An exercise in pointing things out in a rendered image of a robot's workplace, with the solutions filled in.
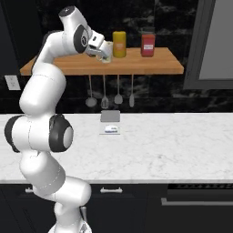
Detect wooden wall shelf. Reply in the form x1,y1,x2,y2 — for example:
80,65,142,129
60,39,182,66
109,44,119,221
19,46,185,76

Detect hanging metal slotted spatula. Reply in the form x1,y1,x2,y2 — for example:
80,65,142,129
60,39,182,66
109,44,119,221
100,75,110,110

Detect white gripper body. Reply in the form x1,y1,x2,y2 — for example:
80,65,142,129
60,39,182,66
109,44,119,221
86,40,114,65

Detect hanging metal turner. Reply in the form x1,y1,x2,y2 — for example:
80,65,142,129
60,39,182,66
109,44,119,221
114,75,124,106

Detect white wall socket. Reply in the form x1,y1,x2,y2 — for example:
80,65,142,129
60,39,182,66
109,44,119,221
4,75,22,92

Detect hanging metal spoon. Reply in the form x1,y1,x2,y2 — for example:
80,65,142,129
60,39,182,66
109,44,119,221
128,75,136,108

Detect dark drawer front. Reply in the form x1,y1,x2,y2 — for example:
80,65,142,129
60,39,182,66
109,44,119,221
89,183,167,199
0,183,35,198

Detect yellow jar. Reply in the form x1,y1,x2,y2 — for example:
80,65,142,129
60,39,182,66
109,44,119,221
112,30,127,59

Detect grey framed cabinet door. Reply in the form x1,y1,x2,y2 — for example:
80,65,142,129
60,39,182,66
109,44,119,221
183,0,233,91

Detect dark cupboard door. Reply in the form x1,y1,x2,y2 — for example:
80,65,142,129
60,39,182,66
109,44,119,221
86,198,147,233

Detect silver oven handle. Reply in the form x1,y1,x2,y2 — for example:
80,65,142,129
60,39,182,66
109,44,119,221
160,197,233,207

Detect hanging metal ladle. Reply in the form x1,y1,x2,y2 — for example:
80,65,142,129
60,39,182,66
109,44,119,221
85,75,98,108

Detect white blue small block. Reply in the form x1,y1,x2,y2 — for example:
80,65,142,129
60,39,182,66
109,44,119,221
104,125,118,134

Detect red jar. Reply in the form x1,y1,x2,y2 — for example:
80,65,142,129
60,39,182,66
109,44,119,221
140,33,157,58

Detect grey kitchen scale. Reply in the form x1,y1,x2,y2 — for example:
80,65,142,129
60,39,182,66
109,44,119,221
98,109,121,137

